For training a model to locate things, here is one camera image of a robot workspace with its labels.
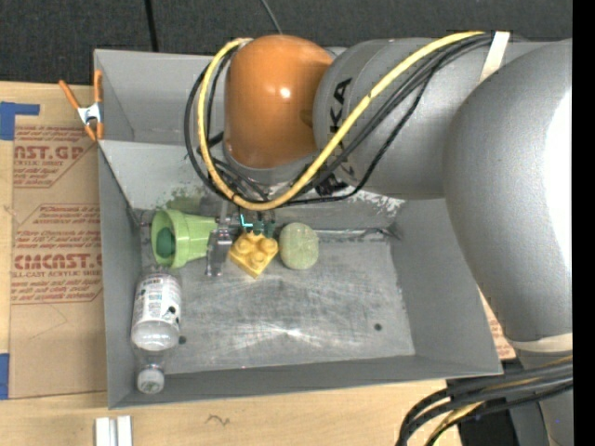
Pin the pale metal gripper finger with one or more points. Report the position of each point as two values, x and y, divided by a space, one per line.
224 221
217 249

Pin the light green cup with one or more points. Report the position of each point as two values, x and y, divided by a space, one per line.
186 240

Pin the yellow toy brick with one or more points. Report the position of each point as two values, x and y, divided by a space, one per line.
253 253

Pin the pale green round toy fruit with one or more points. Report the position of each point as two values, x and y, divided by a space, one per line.
299 246

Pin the clear plastic bottle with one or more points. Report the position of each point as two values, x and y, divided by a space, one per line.
155 309

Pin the grey metal bin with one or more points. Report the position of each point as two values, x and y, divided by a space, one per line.
297 309

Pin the brown cardboard board red print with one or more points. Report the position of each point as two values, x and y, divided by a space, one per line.
51 249

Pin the black cylinder on white bracket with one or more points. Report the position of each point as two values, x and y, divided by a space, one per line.
331 185

